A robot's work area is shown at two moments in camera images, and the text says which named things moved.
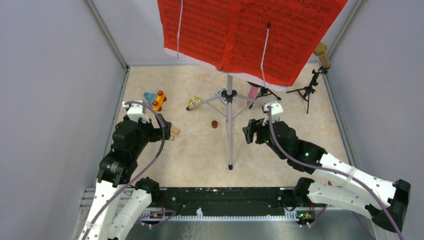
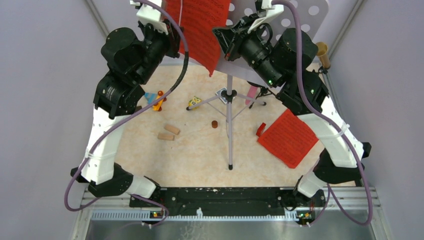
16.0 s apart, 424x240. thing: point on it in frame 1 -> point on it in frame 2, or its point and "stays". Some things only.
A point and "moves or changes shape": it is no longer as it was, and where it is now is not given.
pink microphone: (252, 93) stays
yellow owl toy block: (194, 100) stays
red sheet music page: (296, 27) moves or changes shape
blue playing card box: (219, 92) stays
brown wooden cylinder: (214, 124) stays
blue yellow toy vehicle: (156, 100) stays
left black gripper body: (148, 133) -> (157, 44)
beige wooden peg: (175, 130) stays
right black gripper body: (263, 135) -> (233, 51)
